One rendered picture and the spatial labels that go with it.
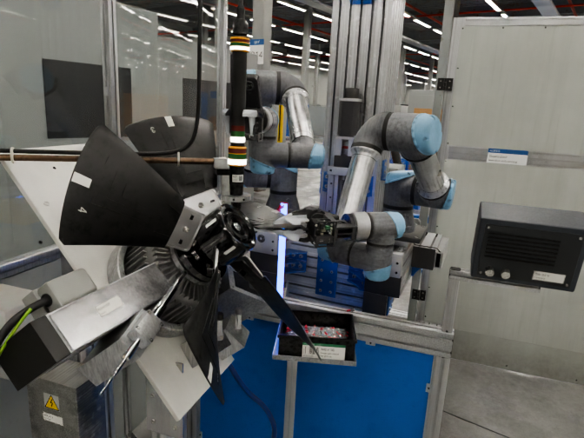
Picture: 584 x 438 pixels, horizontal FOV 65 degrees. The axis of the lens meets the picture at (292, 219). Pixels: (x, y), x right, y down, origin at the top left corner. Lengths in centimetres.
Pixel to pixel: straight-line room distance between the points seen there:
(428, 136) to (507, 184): 149
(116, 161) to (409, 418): 120
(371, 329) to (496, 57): 178
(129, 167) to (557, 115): 233
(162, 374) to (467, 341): 229
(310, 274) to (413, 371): 63
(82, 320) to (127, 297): 11
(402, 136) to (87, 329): 96
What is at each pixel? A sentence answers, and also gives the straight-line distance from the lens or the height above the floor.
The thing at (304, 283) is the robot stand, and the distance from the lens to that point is 197.
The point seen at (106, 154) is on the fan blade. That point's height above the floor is 138.
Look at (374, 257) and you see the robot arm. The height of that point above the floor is 109.
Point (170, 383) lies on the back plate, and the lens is 109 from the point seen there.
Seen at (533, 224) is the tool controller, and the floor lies 122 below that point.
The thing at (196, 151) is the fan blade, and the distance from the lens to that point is 115.
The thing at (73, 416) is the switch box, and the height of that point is 76.
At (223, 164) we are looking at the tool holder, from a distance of 108.
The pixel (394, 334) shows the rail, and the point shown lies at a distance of 148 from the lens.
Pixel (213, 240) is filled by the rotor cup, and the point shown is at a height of 120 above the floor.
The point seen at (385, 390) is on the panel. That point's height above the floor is 61.
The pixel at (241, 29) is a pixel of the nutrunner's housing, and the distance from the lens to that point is 109.
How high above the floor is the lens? 148
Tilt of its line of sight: 14 degrees down
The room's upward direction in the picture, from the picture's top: 3 degrees clockwise
